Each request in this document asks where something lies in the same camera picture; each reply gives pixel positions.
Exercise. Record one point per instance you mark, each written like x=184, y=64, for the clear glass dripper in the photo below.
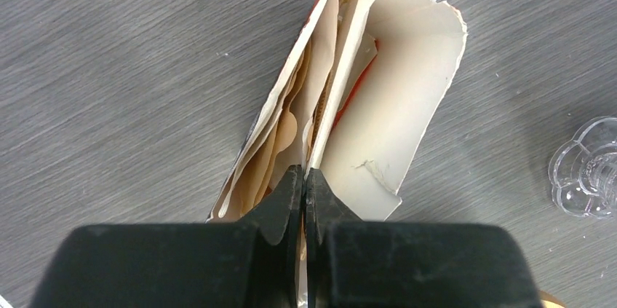
x=582, y=171

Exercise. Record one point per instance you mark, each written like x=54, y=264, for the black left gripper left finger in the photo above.
x=251, y=262

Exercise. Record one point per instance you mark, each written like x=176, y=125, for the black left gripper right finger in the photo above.
x=357, y=263

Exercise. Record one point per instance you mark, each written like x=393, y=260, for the orange coffee filter box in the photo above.
x=404, y=66

